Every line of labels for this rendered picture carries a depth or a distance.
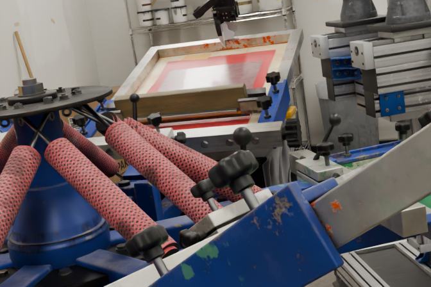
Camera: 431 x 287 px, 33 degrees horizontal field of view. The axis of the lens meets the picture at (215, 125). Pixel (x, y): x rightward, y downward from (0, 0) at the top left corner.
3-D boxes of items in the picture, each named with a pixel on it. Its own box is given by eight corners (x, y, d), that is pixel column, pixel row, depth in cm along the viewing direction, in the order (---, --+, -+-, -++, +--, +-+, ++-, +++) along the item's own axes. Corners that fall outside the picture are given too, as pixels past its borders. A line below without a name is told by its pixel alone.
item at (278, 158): (279, 210, 271) (269, 125, 265) (303, 209, 269) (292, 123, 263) (253, 258, 228) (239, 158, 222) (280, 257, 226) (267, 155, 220)
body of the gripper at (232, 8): (236, 22, 260) (229, -10, 255) (213, 25, 263) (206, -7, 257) (240, 15, 267) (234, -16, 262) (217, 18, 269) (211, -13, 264)
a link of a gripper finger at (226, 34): (235, 47, 263) (231, 22, 261) (220, 49, 265) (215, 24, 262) (237, 45, 266) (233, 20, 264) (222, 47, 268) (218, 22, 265)
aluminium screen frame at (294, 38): (153, 56, 280) (151, 47, 279) (304, 38, 263) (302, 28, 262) (76, 161, 213) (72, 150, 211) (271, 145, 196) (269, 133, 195)
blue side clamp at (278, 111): (274, 101, 224) (270, 80, 221) (290, 99, 222) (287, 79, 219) (258, 150, 198) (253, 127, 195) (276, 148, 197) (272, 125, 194)
